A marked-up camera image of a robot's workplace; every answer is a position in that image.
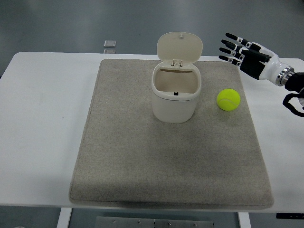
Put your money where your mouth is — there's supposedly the grey metal plate with screws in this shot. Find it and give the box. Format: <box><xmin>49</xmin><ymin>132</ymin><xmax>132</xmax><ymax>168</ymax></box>
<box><xmin>95</xmin><ymin>216</ymin><xmax>214</xmax><ymax>228</ymax></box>

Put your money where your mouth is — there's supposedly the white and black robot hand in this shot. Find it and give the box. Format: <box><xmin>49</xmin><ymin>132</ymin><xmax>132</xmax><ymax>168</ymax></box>
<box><xmin>218</xmin><ymin>32</ymin><xmax>287</xmax><ymax>83</ymax></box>

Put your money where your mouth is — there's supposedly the yellow-green tennis ball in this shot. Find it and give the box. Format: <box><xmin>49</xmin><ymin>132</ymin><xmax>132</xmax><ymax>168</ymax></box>
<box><xmin>217</xmin><ymin>88</ymin><xmax>241</xmax><ymax>112</ymax></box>

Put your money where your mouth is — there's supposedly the cream plastic bin with lid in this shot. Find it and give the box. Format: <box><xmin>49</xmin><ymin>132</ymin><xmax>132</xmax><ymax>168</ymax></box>
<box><xmin>151</xmin><ymin>31</ymin><xmax>204</xmax><ymax>124</ymax></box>

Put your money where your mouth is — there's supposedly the grey felt mat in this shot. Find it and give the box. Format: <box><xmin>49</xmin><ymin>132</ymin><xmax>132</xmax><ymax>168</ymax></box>
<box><xmin>68</xmin><ymin>58</ymin><xmax>275</xmax><ymax>209</ymax></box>

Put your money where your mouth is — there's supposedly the black table control panel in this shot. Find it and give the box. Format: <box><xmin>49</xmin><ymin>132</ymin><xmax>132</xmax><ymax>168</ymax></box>
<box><xmin>276</xmin><ymin>213</ymin><xmax>304</xmax><ymax>219</ymax></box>

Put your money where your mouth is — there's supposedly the white table leg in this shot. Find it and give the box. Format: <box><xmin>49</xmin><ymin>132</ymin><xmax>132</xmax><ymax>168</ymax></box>
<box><xmin>56</xmin><ymin>207</ymin><xmax>72</xmax><ymax>228</ymax></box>
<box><xmin>237</xmin><ymin>211</ymin><xmax>250</xmax><ymax>228</ymax></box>

